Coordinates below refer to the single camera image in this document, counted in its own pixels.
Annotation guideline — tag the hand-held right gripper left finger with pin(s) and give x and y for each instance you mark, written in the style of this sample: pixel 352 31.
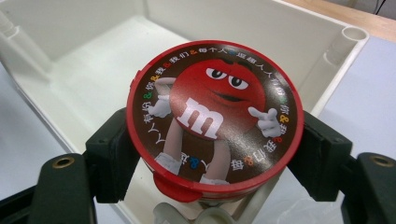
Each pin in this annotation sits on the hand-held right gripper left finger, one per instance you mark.
pixel 109 161

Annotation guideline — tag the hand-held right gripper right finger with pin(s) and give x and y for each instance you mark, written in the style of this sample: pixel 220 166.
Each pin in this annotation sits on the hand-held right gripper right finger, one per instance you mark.
pixel 327 161

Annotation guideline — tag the white plastic bin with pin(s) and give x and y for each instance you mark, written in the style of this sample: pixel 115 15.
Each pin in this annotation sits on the white plastic bin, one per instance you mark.
pixel 93 68

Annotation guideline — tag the round candy can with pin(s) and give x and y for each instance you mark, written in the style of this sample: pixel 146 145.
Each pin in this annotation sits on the round candy can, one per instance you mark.
pixel 218 109

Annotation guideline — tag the white board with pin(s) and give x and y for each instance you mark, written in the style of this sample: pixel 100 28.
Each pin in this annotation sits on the white board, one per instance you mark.
pixel 367 93

